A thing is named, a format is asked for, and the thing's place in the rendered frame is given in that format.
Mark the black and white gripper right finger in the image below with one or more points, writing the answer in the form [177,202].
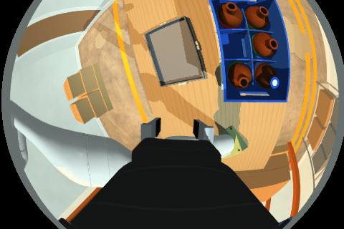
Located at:
[202,131]

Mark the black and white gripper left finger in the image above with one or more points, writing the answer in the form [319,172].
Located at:
[151,129]

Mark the blue plastic crate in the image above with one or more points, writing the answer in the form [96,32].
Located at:
[237,46]

